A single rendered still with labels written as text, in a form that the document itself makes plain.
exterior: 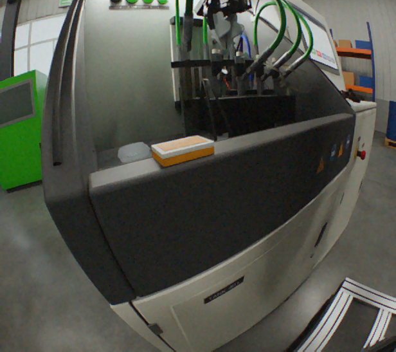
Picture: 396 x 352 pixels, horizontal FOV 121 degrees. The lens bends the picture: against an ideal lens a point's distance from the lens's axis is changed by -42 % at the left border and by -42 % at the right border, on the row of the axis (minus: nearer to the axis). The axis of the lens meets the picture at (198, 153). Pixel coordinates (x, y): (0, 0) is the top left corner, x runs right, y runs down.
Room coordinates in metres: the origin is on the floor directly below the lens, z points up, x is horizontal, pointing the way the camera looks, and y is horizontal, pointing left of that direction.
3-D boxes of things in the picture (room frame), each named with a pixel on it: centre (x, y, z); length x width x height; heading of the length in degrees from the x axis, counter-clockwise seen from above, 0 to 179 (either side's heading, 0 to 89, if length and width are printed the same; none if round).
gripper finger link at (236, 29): (0.44, -0.10, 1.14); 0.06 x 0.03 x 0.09; 30
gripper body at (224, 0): (0.43, -0.09, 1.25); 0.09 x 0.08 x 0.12; 30
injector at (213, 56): (0.47, -0.06, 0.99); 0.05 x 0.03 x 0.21; 30
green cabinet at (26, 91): (2.07, 2.73, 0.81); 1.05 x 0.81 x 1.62; 120
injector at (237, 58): (0.51, -0.13, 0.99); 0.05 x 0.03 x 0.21; 30
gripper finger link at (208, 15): (0.44, -0.06, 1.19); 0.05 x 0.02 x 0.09; 120
